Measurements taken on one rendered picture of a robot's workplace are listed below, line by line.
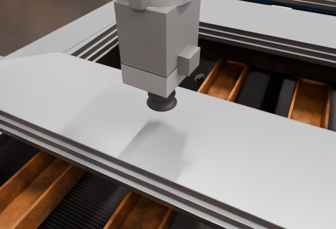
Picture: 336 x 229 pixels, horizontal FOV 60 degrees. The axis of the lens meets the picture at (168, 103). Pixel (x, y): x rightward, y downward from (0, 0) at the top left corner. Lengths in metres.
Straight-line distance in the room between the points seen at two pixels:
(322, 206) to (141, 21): 0.28
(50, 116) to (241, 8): 0.56
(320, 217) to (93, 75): 0.41
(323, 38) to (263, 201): 0.46
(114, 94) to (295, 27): 0.46
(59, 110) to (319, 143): 0.38
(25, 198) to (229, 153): 0.38
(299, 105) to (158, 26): 0.56
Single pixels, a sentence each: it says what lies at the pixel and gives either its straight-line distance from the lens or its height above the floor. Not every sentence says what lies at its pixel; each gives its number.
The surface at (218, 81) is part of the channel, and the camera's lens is 0.82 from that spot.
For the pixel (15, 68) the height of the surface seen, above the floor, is 0.85.
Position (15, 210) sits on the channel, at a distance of 0.60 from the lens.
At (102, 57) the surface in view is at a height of 0.68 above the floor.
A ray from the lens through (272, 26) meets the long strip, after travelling 0.75.
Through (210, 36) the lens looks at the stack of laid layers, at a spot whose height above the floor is 0.82.
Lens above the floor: 1.15
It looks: 40 degrees down
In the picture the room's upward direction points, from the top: straight up
